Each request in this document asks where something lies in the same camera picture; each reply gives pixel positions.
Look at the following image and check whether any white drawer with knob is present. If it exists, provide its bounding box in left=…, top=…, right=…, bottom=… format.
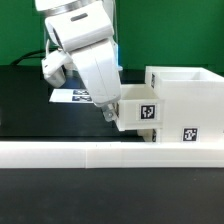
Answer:
left=137, top=129, right=159, bottom=143

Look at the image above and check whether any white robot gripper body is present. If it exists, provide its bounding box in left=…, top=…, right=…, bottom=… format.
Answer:
left=71, top=39, right=121, bottom=107

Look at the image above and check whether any black cable bundle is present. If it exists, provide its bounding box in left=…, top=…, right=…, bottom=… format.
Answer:
left=9, top=49, right=48, bottom=66

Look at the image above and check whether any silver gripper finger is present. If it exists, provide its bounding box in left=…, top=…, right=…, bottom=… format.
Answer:
left=102, top=104, right=116, bottom=121

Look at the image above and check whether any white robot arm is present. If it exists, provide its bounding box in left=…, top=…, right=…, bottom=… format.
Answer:
left=34, top=0, right=121, bottom=122

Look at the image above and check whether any white L-shaped fence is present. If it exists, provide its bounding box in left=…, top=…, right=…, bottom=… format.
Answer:
left=0, top=137, right=224, bottom=169

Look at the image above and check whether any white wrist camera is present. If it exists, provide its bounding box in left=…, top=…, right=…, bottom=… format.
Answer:
left=42, top=50, right=71, bottom=88

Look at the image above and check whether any white marker sheet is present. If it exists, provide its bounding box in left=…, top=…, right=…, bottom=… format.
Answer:
left=50, top=89, right=92, bottom=103

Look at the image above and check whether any white drawer cabinet box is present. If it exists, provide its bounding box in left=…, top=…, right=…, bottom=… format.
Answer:
left=145, top=66, right=224, bottom=143

